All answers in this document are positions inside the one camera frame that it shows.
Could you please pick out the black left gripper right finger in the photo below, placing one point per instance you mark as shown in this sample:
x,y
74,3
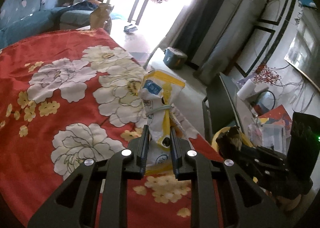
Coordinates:
x,y
222,194

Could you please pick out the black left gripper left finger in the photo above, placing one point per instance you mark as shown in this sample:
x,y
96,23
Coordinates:
x,y
96,190

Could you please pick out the white yellow bag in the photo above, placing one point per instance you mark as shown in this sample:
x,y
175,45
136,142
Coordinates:
x,y
158,91

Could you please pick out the yellow rimmed trash bin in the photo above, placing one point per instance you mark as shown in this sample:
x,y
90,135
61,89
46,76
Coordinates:
x,y
236,149

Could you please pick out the red paper packet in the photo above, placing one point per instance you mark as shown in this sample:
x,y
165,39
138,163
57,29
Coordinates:
x,y
277,116

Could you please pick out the red floral tablecloth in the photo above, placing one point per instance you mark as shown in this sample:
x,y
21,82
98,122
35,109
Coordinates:
x,y
66,97

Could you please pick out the white paper towel roll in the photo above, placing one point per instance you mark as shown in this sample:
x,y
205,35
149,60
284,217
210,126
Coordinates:
x,y
250,88

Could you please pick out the red berry branch decoration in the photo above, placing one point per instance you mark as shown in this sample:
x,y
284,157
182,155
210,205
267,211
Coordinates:
x,y
266,75

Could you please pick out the flat screen television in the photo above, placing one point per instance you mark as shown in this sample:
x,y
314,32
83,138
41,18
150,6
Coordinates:
x,y
303,52

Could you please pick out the tall grey air conditioner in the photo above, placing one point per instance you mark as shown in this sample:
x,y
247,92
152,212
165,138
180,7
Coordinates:
x,y
232,39

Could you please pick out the small blue stool bin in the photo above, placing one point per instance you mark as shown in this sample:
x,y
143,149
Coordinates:
x,y
174,58

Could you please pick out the brown paper bag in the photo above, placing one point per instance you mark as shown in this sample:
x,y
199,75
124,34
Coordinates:
x,y
101,17

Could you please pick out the blue floral sofa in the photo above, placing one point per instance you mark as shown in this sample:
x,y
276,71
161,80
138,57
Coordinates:
x,y
25,18

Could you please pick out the dark grey curtain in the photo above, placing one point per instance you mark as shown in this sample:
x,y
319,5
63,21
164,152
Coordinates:
x,y
199,20

